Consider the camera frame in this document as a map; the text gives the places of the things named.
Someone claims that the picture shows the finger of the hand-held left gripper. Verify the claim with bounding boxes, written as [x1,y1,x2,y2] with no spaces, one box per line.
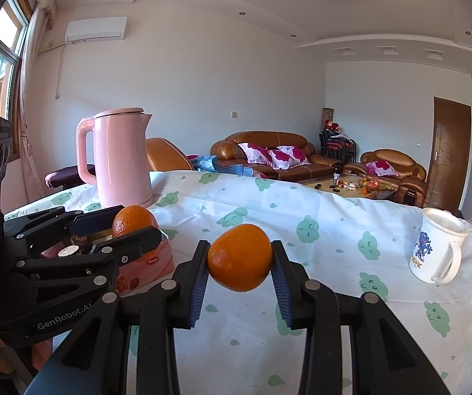
[3,206,124,242]
[14,225,163,294]

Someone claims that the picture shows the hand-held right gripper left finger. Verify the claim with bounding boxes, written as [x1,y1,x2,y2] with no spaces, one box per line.
[34,239,211,395]

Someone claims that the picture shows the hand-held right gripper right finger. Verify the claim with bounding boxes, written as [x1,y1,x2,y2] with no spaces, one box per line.
[271,239,453,395]

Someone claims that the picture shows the large rough orange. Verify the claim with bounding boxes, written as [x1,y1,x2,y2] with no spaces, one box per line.
[112,205,159,239]

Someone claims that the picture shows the dark passion fruit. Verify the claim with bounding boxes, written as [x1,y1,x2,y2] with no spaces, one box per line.
[70,234,93,254]

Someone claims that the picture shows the pink tin box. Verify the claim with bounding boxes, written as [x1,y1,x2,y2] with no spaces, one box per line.
[40,229,175,297]

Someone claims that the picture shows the small smooth orange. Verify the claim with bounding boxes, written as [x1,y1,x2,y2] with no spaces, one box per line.
[206,224,274,293]

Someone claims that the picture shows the purple padded stool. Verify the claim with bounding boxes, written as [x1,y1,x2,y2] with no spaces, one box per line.
[44,164,97,190]

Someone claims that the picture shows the pink electric kettle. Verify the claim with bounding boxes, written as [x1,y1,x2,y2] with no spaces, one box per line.
[76,108,154,209]

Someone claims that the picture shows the brown leather chair back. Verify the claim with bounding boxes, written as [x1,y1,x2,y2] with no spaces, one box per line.
[145,137,194,172]

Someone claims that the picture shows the white cloud-print tablecloth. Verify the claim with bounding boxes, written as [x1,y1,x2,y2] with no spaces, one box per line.
[3,169,472,395]

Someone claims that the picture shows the blue plaid cloth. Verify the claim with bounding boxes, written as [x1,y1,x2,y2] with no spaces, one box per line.
[191,154,246,176]

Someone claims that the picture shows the cluttered coffee table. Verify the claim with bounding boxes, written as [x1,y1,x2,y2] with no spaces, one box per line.
[302,173,397,202]

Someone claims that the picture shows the brown leather sofa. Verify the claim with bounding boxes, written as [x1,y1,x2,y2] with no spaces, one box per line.
[210,131,344,182]

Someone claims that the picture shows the pink floral pillow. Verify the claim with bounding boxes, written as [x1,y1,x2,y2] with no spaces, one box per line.
[267,146,311,170]
[238,143,275,164]
[365,161,397,177]

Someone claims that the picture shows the beige curtain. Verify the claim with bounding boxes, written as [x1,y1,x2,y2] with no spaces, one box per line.
[8,0,60,211]

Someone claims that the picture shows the stacked black chairs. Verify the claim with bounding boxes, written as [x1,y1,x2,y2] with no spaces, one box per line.
[320,129,358,163]

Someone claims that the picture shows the white mug with blue print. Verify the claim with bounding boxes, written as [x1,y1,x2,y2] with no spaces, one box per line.
[409,208,469,284]

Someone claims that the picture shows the brown leather armchair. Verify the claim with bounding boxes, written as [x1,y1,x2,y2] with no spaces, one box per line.
[344,149,428,208]

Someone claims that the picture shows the brown wooden door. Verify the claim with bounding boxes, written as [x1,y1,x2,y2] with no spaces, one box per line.
[427,96,472,210]

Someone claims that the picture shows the white air conditioner hose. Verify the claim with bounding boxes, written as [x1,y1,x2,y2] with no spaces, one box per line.
[54,44,66,100]

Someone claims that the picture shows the white wall air conditioner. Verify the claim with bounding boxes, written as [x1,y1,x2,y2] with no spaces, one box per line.
[65,17,128,44]

